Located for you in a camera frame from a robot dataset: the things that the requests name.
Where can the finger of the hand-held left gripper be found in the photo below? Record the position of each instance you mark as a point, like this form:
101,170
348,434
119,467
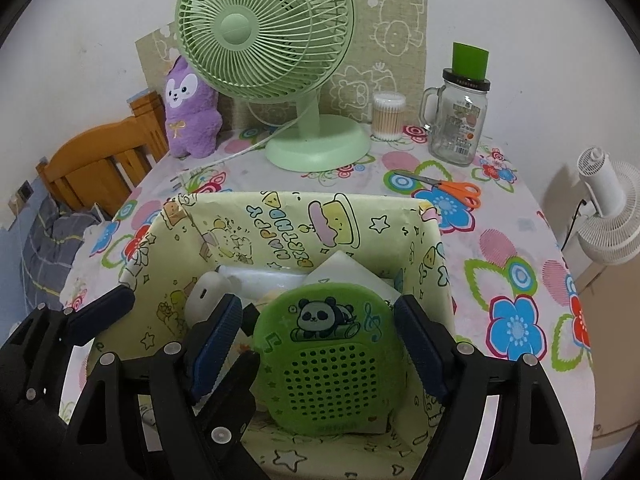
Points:
100,312

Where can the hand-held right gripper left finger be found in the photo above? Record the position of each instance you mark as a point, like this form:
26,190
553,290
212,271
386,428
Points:
215,350

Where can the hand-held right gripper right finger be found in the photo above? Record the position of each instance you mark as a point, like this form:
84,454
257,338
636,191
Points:
420,345

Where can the green perforated panda case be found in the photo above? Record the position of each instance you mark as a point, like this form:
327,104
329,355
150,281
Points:
325,370

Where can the yellow cartoon printed box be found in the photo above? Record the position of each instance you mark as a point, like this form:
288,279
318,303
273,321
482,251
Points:
280,225

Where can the grey plaid blanket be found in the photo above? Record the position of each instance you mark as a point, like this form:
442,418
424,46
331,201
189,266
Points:
50,245

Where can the wooden chair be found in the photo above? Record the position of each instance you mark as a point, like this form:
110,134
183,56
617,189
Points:
95,160

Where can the beige door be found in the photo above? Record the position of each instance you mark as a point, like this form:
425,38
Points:
600,280

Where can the purple plush toy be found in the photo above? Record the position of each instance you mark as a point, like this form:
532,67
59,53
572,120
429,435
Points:
192,120

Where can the glass mug jar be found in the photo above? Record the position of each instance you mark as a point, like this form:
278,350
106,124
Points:
460,130

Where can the white standing fan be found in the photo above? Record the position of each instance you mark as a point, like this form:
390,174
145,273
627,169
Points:
610,230

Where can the clear cotton swab container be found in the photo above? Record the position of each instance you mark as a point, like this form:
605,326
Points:
387,120

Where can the green plastic cup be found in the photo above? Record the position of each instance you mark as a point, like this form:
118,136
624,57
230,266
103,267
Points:
470,60

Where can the green desk fan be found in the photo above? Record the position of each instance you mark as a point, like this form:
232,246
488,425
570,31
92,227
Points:
235,30

